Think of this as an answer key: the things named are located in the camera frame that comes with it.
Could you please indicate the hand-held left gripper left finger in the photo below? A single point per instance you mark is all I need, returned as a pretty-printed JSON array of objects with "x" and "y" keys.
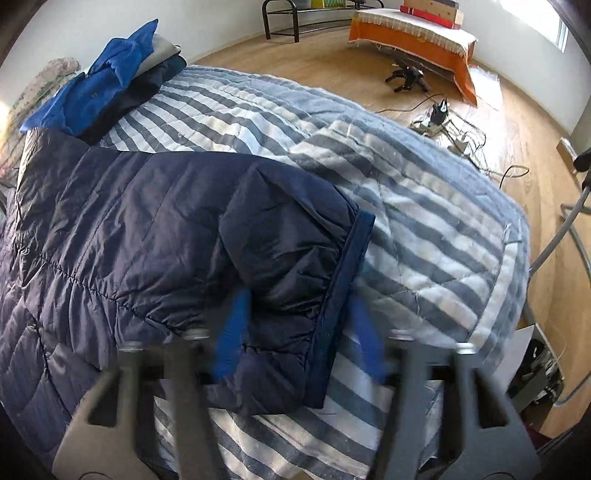
[{"x": 233, "y": 332}]

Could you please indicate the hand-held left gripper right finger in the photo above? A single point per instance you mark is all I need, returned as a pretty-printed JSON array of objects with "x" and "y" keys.
[{"x": 367, "y": 344}]

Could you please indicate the navy puffer jacket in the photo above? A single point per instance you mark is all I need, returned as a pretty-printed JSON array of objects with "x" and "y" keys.
[{"x": 138, "y": 230}]

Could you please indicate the black metal clothes rack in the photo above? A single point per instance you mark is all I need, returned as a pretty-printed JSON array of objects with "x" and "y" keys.
[{"x": 266, "y": 18}]

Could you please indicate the blue white striped blanket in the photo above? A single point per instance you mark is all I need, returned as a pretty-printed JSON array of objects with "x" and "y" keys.
[{"x": 415, "y": 230}]

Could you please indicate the white power strip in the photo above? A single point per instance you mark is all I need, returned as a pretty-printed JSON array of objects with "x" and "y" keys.
[{"x": 431, "y": 129}]

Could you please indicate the black charger plug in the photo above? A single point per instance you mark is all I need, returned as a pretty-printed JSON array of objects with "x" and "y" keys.
[{"x": 439, "y": 113}]

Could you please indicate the dark navy folded garment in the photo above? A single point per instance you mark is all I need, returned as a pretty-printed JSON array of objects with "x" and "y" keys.
[{"x": 147, "y": 85}]

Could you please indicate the bright blue folded garment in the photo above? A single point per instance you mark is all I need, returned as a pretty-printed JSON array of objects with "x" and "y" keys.
[{"x": 87, "y": 92}]

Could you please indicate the grey folded garment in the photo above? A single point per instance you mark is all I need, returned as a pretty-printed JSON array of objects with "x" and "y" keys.
[{"x": 162, "y": 50}]

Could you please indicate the floral folded quilt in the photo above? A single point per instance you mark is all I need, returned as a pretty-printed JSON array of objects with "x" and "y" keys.
[{"x": 41, "y": 78}]

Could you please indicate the red flat box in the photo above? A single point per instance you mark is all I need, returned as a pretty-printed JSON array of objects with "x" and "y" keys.
[{"x": 429, "y": 17}]

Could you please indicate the yellow box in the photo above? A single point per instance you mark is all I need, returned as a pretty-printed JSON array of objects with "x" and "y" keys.
[{"x": 328, "y": 3}]

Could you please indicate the brown cardboard box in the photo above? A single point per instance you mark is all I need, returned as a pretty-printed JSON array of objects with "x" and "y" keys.
[{"x": 443, "y": 5}]

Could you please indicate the window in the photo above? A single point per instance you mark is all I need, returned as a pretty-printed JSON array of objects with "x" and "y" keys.
[{"x": 562, "y": 37}]

